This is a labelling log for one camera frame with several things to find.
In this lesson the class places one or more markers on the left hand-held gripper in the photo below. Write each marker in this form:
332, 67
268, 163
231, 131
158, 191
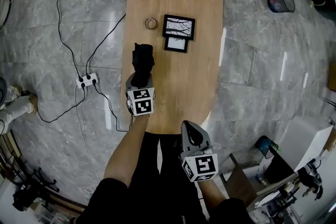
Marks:
143, 106

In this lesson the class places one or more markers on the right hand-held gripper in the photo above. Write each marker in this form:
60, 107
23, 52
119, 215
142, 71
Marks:
204, 165

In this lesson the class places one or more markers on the black umbrella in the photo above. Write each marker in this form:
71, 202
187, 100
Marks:
142, 63

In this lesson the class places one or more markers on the person's left forearm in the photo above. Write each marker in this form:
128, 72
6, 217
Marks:
126, 149

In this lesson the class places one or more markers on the person's right forearm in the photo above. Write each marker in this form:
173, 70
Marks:
210, 191

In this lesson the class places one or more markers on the white power strip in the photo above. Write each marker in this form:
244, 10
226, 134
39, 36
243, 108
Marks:
88, 80

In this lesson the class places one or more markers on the clear tape roll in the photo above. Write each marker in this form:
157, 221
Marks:
151, 23

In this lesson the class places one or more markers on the brown wooden stool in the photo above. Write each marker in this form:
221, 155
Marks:
241, 181

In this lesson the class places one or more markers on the person's black clothing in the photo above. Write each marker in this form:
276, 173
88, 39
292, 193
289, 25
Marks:
157, 191

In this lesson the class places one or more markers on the blue lined wastebasket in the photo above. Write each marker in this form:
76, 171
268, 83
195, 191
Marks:
265, 146

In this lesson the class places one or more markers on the white board panel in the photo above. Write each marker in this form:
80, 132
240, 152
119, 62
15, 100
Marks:
307, 141

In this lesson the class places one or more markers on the cardboard box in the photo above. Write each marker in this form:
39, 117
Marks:
332, 76

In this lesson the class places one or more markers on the black tripod stand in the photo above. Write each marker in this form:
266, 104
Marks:
34, 189

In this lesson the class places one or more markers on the black mesh wastebasket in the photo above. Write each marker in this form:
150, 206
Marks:
282, 2

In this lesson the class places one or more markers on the small black picture frame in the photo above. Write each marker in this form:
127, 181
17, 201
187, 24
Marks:
176, 44

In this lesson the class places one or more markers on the large black picture frame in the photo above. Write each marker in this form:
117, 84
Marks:
179, 26

